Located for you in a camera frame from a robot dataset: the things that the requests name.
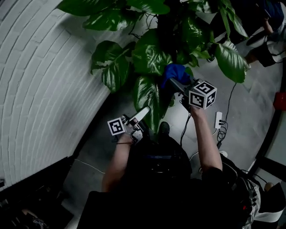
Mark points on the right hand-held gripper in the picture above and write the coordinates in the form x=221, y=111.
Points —
x=202, y=96

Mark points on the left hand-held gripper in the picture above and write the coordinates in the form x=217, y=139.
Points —
x=116, y=127

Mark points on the blue cloth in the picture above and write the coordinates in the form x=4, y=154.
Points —
x=175, y=71

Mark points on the green leafy plant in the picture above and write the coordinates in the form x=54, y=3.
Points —
x=152, y=56

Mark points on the person's right forearm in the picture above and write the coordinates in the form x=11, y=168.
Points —
x=205, y=143

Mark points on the person's left forearm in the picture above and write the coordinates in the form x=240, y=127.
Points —
x=118, y=161

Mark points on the person's black shoe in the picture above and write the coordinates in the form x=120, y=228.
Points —
x=164, y=129

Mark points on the white power strip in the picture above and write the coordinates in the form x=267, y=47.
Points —
x=218, y=119

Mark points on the black chest rig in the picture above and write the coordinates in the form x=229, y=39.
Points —
x=161, y=161

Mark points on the person's black shirt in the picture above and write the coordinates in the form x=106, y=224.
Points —
x=156, y=205

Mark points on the red object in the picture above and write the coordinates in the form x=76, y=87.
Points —
x=280, y=100

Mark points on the black cabinet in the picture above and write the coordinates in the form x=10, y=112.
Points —
x=33, y=190

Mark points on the black and white bag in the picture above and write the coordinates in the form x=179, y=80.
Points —
x=274, y=201

